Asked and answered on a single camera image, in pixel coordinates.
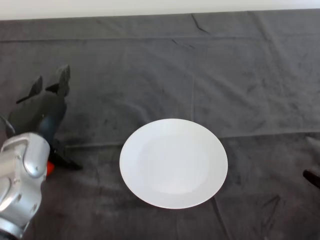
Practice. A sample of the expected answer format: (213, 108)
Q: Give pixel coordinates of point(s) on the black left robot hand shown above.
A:
(42, 112)

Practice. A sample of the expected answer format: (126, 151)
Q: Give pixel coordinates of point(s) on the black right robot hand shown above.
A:
(312, 178)

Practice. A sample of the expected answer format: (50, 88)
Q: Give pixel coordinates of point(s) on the red yellow apple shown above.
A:
(50, 168)

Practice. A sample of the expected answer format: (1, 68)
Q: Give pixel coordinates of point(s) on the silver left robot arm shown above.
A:
(20, 175)

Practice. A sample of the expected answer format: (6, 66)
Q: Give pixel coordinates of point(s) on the white round plate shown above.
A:
(175, 165)

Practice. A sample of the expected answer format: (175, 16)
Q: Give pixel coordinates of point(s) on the dark grey cloth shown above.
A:
(150, 75)

